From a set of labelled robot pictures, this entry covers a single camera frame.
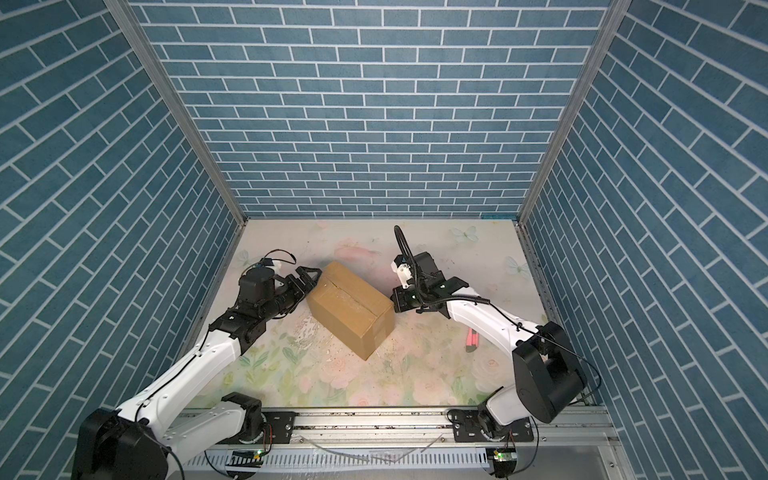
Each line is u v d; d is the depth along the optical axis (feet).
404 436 2.41
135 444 1.25
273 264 2.46
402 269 2.57
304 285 2.39
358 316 2.51
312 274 2.46
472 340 2.91
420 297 2.10
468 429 2.41
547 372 1.42
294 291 2.37
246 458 2.37
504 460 2.41
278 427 2.43
